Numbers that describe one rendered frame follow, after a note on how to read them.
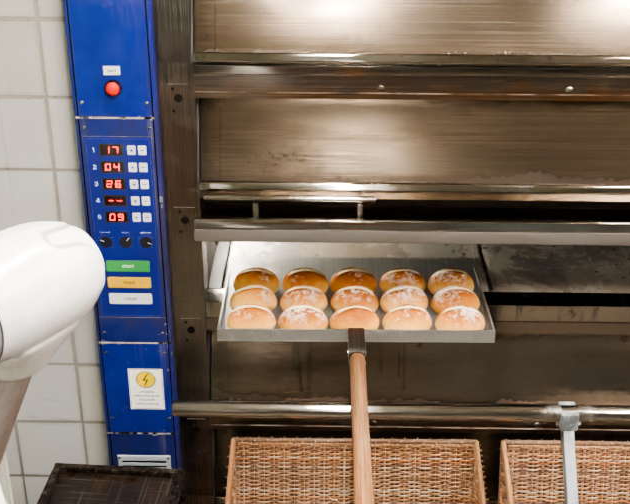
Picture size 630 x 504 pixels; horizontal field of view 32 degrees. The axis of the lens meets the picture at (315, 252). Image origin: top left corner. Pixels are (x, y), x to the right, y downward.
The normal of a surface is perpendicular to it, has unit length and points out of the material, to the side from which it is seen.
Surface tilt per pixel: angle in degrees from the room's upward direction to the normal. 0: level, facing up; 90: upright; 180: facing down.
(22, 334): 99
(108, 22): 90
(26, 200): 90
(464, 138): 70
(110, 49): 90
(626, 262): 0
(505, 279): 0
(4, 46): 90
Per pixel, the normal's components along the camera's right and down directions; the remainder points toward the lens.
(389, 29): -0.02, 0.12
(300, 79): -0.02, 0.45
